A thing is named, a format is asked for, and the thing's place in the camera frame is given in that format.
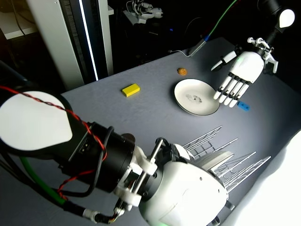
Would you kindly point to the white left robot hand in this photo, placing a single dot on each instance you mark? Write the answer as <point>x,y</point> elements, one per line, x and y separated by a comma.
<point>247,66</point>

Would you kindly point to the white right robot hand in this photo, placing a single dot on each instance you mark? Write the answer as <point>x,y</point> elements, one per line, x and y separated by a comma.
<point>188,193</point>

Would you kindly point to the white plate with hedgehog print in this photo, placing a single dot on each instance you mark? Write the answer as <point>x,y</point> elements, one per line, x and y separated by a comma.
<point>216,160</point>
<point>197,99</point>

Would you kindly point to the white shelf board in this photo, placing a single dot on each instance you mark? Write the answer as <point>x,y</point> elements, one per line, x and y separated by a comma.
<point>16,30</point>

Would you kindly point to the blue block with holes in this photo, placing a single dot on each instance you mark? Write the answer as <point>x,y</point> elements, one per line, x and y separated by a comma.
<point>243,106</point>

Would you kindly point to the silver bar device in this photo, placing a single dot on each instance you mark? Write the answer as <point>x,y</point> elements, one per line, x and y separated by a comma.
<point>198,47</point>

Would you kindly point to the orange swirl pastry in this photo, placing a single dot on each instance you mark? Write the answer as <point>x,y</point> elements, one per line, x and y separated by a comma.
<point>182,71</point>

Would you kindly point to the brown chocolate sandwich cookie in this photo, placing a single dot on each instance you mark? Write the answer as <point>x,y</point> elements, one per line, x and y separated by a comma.
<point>129,136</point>

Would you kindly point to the yellow rectangular block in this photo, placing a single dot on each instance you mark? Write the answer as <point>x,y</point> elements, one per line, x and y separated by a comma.
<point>130,90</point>

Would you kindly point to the white column with light strip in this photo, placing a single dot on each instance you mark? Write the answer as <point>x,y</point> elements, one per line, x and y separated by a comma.
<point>58,35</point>

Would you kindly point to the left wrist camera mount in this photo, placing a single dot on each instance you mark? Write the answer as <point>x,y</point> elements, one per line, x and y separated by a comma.
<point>272,64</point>

